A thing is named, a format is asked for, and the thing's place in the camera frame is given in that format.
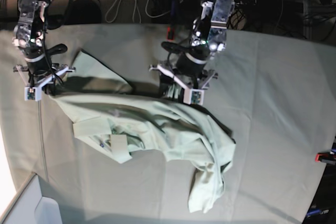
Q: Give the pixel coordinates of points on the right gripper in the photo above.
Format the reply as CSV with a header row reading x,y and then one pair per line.
x,y
47,79

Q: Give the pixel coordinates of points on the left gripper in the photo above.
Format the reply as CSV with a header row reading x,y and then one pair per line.
x,y
171,81

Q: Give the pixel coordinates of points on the light green polo t-shirt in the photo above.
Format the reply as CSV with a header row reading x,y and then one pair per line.
x,y
108,118

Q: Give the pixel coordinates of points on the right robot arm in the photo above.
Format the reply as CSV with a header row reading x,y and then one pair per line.
x,y
30,34

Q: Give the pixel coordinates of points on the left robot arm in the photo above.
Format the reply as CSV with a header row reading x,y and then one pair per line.
x,y
183,72

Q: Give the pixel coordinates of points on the red clamp at centre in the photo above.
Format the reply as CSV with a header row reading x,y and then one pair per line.
x,y
170,33

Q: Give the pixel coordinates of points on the red clamp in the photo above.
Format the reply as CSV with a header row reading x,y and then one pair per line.
x,y
326,157
170,33

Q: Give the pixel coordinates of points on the black round stool base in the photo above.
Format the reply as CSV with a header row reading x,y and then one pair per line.
x,y
84,12

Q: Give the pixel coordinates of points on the grey-green table cloth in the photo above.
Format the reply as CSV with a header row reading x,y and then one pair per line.
x,y
276,94

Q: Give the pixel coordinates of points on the black power strip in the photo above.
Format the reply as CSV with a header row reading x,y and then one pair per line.
x,y
246,2

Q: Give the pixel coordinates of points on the white plastic bin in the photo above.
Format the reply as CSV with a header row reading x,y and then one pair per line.
x,y
30,206

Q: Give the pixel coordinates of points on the red clamp at right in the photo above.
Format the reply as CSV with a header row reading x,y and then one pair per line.
x,y
326,157

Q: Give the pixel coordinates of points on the blue clamp at bottom right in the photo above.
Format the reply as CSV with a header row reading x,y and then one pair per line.
x,y
317,212

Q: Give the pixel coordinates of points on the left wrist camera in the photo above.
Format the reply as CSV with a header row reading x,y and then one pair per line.
x,y
193,96

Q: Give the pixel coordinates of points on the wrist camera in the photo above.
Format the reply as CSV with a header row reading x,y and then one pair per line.
x,y
32,94
193,96

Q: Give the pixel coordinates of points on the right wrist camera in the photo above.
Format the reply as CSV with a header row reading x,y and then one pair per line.
x,y
32,94

